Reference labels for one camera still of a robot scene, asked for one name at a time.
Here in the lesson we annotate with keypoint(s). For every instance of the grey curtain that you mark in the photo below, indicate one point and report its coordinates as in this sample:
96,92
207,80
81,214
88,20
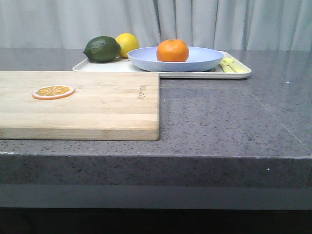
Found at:
220,24

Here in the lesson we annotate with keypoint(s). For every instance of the orange mandarin fruit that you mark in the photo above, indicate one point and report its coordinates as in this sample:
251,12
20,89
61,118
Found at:
172,50

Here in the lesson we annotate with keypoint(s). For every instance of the light blue plate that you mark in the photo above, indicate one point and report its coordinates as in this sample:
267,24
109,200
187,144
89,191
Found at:
199,60

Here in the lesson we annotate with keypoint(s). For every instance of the wooden cutting board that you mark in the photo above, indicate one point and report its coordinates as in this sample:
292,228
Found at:
104,106

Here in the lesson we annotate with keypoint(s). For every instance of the orange slice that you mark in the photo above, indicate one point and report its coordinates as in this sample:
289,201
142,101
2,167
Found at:
53,92

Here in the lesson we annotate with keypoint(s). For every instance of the white rectangular tray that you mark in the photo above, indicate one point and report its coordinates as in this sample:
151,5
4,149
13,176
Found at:
124,65

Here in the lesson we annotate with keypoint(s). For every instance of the yellow lemon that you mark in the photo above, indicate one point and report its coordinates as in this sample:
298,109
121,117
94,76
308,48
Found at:
127,42

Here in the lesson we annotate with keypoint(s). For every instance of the yellow peel pieces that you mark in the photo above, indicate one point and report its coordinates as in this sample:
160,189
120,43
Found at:
228,65

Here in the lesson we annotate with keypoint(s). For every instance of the green lime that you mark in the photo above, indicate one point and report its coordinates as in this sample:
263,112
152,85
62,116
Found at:
102,49

